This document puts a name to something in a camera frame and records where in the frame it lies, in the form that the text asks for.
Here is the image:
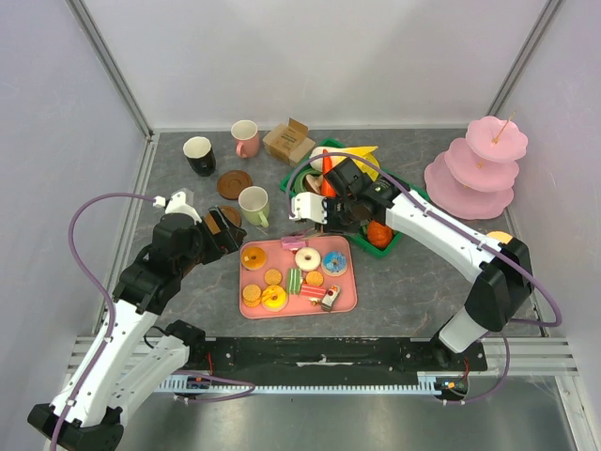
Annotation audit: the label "brown saucer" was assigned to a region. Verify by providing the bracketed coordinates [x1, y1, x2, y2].
[217, 170, 253, 200]
[219, 205, 241, 227]

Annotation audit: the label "pink macaron cake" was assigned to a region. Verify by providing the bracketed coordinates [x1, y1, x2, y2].
[280, 236, 306, 252]

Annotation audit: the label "chocolate cake slice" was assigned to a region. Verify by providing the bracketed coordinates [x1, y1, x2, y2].
[320, 285, 341, 312]

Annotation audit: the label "red striped cake slice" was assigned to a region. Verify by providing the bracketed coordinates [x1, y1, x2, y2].
[300, 284, 327, 303]

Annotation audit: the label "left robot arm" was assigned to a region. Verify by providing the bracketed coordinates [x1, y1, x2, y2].
[27, 208, 247, 450]

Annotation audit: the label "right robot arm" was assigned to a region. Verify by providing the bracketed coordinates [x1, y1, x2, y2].
[324, 158, 532, 370]

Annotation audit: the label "upright carrot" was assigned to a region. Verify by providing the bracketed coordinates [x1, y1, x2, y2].
[320, 148, 337, 197]

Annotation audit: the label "mushroom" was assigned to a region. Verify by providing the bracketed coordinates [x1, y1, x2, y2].
[303, 174, 323, 194]

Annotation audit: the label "small orange pumpkin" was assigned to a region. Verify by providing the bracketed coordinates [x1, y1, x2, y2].
[366, 221, 394, 249]

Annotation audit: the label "green vegetable crate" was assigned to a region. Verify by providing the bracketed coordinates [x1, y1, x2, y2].
[289, 164, 403, 258]

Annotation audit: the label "green mug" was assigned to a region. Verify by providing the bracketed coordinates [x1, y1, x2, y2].
[238, 186, 270, 228]

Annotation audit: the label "napa cabbage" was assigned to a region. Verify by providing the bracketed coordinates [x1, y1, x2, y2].
[310, 146, 380, 181]

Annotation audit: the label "green long beans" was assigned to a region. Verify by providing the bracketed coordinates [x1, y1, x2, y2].
[290, 168, 321, 197]

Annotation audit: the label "stacked biscuits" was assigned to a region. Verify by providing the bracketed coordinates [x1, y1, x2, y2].
[241, 284, 262, 308]

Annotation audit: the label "round biscuit upper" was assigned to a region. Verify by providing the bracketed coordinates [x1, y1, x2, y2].
[264, 269, 283, 286]

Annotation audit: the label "round biscuit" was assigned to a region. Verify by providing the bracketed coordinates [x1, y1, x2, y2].
[264, 269, 283, 286]
[305, 271, 324, 287]

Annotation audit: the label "blue sprinkled donut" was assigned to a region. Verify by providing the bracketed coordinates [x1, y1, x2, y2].
[321, 251, 348, 276]

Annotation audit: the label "yellow glazed donut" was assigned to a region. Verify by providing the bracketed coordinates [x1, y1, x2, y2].
[261, 285, 287, 312]

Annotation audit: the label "cardboard box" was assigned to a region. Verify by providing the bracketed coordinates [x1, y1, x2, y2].
[263, 118, 316, 167]

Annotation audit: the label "pink serving tray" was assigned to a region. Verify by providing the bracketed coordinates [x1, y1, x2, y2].
[239, 236, 358, 319]

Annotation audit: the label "white glazed donut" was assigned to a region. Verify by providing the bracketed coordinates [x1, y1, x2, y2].
[295, 246, 321, 272]

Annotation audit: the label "black mug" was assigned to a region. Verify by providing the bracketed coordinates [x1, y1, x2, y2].
[182, 136, 216, 177]

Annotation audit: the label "round biscuit right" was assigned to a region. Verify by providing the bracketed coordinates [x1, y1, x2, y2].
[305, 271, 324, 287]

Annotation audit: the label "pink mug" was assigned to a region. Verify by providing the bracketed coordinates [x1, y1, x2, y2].
[231, 119, 260, 159]

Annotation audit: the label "pink three-tier cake stand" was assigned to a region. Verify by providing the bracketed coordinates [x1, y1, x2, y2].
[424, 116, 529, 220]

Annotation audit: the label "yellow round sponge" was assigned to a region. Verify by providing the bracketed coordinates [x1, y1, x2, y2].
[487, 231, 513, 244]

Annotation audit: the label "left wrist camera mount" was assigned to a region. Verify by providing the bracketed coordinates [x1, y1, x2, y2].
[153, 188, 202, 223]

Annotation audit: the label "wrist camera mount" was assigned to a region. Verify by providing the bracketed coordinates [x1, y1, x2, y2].
[153, 188, 202, 223]
[289, 192, 328, 225]

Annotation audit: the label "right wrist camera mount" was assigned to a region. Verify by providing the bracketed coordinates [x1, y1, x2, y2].
[289, 192, 328, 225]

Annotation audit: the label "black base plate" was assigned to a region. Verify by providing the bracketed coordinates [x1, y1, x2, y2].
[184, 337, 487, 387]

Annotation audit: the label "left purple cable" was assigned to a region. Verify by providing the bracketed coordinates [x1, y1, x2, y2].
[49, 193, 257, 451]

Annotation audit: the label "purple cable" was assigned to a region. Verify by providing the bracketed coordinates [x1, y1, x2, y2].
[285, 162, 562, 406]
[49, 193, 257, 451]

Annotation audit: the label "white cable duct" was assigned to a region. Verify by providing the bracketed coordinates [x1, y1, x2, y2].
[154, 375, 441, 396]

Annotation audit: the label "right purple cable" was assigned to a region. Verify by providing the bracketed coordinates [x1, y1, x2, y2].
[285, 162, 562, 406]

